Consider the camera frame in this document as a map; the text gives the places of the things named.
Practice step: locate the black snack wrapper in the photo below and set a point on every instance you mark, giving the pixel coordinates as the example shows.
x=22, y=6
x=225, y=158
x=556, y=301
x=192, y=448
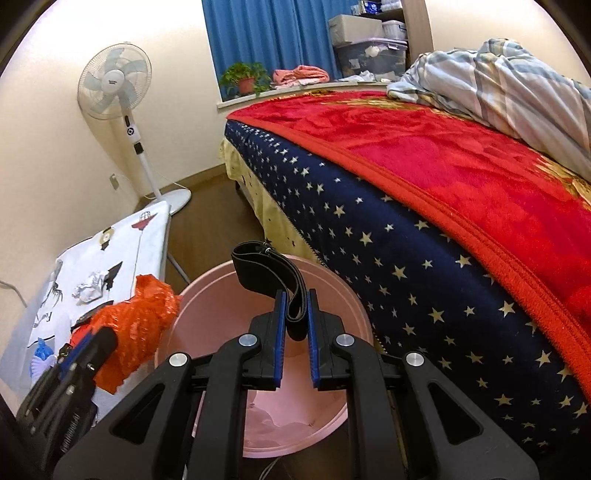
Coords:
x=87, y=317

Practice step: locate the dark plastic storage bin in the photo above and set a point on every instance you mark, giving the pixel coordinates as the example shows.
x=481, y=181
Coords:
x=383, y=57

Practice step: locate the white standing fan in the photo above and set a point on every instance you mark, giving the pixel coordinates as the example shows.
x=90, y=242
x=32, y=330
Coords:
x=110, y=86

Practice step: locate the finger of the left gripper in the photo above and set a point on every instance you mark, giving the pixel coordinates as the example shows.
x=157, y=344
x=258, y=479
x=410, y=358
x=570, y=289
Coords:
x=76, y=373
x=89, y=351

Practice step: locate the pink folded clothes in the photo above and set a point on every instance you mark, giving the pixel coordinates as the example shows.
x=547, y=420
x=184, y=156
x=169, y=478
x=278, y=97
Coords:
x=303, y=75

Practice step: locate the blue plastic shoe cover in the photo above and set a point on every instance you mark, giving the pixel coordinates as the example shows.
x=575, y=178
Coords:
x=43, y=358

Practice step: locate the navy star bedsheet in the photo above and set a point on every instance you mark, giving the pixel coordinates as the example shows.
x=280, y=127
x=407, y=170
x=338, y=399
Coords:
x=422, y=291

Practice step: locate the pink trash bin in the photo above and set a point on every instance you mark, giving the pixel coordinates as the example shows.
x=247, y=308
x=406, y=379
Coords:
x=216, y=308

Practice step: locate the white cardboard box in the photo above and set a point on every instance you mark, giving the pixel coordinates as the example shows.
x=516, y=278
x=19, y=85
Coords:
x=348, y=29

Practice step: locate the red floral blanket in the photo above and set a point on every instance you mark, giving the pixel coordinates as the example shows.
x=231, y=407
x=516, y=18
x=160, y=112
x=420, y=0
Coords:
x=502, y=202

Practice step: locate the wooden bookshelf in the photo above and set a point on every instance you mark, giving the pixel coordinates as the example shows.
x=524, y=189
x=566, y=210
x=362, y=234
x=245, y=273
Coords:
x=403, y=20

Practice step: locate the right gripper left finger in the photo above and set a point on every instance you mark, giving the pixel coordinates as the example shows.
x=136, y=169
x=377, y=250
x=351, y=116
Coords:
x=186, y=420

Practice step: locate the orange plastic bag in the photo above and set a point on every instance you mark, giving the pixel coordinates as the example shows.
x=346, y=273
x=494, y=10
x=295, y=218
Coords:
x=138, y=323

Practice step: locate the striped grey blue duvet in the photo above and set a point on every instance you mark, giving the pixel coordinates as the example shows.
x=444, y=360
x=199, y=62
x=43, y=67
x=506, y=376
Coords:
x=505, y=87

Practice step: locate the white paper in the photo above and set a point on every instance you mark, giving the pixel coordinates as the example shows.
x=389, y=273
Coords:
x=89, y=289

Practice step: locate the yellow star bed skirt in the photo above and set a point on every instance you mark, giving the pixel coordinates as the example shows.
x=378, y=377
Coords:
x=277, y=228

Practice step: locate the potted green plant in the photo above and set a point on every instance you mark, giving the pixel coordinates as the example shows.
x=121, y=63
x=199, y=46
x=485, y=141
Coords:
x=242, y=79

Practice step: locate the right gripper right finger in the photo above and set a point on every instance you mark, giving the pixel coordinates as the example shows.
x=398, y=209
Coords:
x=407, y=420

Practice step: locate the blue curtain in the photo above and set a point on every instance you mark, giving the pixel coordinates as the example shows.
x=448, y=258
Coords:
x=279, y=34

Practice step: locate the grey white printed tablecloth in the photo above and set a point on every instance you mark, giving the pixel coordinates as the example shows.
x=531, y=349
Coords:
x=133, y=246

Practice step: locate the wall power outlet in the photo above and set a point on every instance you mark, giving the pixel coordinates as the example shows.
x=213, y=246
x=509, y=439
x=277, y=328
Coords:
x=114, y=181

